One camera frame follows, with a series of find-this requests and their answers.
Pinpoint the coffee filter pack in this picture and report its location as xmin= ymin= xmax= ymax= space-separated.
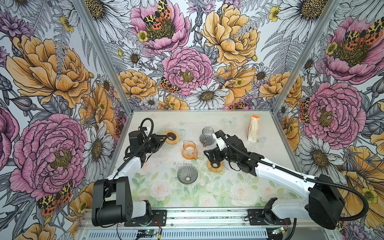
xmin=248 ymin=115 xmax=260 ymax=143

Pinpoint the orange glass carafe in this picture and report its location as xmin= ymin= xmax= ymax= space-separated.
xmin=182 ymin=141 xmax=198 ymax=160

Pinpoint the clear grey glass dripper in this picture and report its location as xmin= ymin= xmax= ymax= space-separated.
xmin=177 ymin=165 xmax=199 ymax=185

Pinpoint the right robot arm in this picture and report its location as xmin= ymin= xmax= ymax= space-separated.
xmin=204 ymin=131 xmax=345 ymax=230

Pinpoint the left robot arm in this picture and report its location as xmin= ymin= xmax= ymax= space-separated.
xmin=92 ymin=131 xmax=177 ymax=227

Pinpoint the grey glass pitcher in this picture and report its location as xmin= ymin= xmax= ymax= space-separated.
xmin=200 ymin=127 xmax=215 ymax=147

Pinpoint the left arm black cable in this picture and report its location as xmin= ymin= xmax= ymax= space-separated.
xmin=95 ymin=117 xmax=155 ymax=217

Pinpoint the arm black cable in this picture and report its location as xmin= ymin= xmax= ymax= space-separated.
xmin=95 ymin=117 xmax=155 ymax=217
xmin=218 ymin=129 xmax=370 ymax=222

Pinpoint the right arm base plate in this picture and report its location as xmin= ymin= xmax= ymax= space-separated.
xmin=247 ymin=209 xmax=292 ymax=226

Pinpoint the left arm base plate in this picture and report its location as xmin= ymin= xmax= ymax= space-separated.
xmin=124 ymin=210 xmax=168 ymax=227

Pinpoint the aluminium frame rail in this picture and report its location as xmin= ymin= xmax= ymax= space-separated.
xmin=78 ymin=206 xmax=335 ymax=240

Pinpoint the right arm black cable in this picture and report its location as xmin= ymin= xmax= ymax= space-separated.
xmin=218 ymin=129 xmax=370 ymax=222

